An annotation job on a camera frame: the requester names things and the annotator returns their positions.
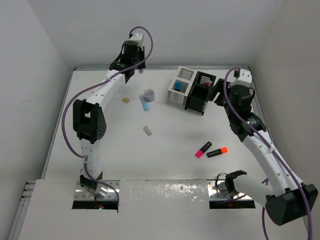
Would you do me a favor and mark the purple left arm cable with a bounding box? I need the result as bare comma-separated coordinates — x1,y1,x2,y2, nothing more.
61,26,154,210

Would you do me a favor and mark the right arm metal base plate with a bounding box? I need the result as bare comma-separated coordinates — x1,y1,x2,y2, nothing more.
207,179,253,201

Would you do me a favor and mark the white dirty eraser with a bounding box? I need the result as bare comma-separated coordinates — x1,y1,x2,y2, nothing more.
143,126,152,136

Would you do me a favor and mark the tan eraser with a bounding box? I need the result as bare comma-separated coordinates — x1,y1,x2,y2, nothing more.
122,98,130,103

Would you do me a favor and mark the blue and black highlighter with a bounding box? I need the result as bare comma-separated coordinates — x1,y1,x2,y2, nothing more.
174,82,181,92

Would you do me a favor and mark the pastel blue highlighter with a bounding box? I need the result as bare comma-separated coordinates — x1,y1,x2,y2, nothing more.
139,94,149,111

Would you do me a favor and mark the black slotted organizer container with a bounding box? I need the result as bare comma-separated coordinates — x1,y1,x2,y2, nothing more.
184,71,217,115

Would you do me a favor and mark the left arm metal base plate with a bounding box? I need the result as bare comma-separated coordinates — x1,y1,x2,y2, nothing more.
73,180,120,202

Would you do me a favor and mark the white front panel board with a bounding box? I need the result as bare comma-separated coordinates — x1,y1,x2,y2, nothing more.
19,179,307,240

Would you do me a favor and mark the pink and black highlighter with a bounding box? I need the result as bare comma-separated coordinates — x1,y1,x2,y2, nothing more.
195,141,212,158

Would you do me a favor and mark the orange and black highlighter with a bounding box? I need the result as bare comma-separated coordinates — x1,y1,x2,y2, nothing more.
206,147,228,158

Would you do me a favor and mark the white slotted organizer container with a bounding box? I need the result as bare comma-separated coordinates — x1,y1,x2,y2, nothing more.
167,66,197,108

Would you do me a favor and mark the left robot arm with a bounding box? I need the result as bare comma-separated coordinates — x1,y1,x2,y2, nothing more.
72,40,146,191

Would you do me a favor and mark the clear jar of paperclips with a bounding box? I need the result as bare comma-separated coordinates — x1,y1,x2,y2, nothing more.
143,88,156,103

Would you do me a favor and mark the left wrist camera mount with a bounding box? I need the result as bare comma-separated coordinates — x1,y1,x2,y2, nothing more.
129,33,144,48

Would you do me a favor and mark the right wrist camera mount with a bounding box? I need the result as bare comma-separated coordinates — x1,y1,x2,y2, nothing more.
231,68,253,88

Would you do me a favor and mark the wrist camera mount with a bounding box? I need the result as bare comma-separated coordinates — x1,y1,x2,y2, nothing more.
129,33,144,48
231,68,253,88

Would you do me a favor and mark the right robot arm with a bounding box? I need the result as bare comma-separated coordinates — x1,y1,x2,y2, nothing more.
213,79,318,226

